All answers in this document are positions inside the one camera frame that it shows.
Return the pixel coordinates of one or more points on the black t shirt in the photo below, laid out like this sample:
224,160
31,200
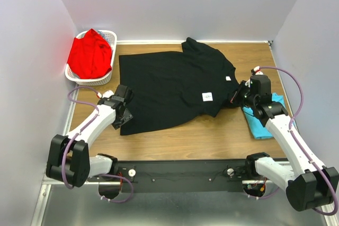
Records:
171,88

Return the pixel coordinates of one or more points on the folded turquoise t shirt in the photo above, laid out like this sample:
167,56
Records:
257,129

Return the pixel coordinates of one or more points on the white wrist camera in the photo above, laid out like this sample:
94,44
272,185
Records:
256,71
106,94

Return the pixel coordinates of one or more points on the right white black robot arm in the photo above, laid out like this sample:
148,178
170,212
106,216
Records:
309,184

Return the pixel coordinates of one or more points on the aluminium extrusion rail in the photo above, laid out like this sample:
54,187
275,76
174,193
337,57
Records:
45,181

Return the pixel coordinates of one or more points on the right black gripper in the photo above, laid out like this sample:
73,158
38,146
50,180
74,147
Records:
235,98

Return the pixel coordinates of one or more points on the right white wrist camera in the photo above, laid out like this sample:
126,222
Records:
256,71

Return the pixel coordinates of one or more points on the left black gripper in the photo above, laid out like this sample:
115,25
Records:
127,116

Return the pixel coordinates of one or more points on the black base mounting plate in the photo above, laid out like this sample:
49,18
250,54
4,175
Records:
161,176

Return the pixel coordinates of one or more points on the white plastic laundry basket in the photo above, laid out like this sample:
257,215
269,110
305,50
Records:
112,41

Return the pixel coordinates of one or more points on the red t shirt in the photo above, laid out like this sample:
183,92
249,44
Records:
90,56

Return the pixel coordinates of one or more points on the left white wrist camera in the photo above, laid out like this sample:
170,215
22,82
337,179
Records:
106,94

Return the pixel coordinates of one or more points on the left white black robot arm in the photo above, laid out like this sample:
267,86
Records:
69,160

